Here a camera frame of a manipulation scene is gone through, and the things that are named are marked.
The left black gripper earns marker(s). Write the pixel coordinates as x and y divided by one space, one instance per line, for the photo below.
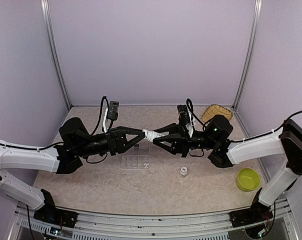
116 140

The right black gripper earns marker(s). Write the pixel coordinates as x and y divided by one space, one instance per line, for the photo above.
179 136

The white pill bottle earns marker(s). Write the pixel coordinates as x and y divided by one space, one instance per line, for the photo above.
151 135
183 172

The clear plastic pill organizer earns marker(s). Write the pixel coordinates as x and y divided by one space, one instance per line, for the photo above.
135 157

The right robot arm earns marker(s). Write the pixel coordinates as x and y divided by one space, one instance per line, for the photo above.
225 153

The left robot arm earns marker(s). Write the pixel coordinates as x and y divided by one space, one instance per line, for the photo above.
60 158

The woven bamboo tray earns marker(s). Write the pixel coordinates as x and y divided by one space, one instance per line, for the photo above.
215 109

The lime green bowl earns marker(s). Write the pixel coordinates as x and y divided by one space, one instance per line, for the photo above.
248 180

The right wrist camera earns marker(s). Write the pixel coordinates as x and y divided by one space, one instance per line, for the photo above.
186 119

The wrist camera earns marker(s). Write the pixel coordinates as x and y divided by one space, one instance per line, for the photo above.
186 119
111 115

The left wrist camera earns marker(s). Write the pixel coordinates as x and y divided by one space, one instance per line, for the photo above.
111 115

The front aluminium rail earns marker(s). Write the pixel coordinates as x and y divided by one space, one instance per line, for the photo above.
91 225

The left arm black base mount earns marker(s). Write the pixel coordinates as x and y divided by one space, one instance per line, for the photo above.
49 213

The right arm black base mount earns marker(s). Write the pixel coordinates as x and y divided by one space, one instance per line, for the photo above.
257 212

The right aluminium frame post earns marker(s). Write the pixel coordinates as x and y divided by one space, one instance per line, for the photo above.
249 53

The aluminium frame post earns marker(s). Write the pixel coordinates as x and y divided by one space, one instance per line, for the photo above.
249 53
54 54

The left aluminium frame post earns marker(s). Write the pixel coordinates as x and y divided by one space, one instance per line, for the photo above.
54 54

